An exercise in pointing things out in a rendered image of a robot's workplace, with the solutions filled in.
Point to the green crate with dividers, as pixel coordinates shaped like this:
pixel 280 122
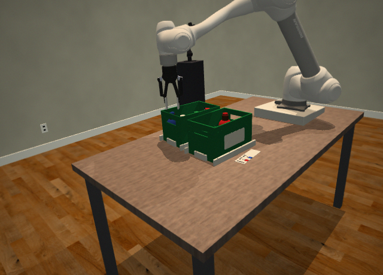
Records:
pixel 207 137
pixel 179 132

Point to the cream paper strip with colored squares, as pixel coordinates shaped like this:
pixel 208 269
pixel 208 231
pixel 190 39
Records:
pixel 247 156

